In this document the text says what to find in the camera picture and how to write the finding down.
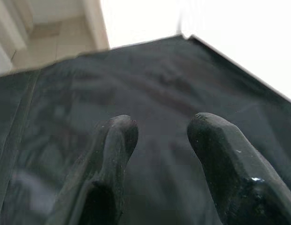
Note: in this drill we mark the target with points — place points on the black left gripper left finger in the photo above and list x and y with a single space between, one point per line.
105 164

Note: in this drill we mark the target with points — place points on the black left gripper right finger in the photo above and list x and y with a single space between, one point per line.
230 168

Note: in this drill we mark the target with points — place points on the black cloth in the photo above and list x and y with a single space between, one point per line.
89 82

